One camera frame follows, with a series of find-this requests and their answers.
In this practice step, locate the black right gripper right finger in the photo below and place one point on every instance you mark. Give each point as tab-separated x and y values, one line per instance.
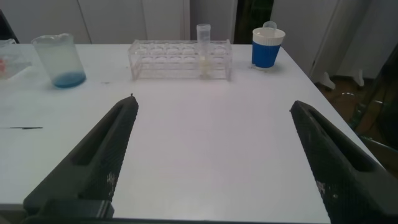
342	168

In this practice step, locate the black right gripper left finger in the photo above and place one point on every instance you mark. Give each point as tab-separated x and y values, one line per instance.
93	161

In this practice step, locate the test tube with red pigment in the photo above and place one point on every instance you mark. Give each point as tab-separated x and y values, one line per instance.
270	25
1	67

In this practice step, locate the clear plastic beaker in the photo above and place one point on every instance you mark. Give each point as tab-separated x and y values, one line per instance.
60	59

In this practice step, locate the clear acrylic test tube rack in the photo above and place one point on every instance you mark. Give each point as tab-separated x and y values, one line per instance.
12	59
168	59

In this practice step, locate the test tube with cream pigment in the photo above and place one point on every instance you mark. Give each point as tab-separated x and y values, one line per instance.
204	62

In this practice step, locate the blue and white cup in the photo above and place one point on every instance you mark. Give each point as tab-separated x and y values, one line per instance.
265	55

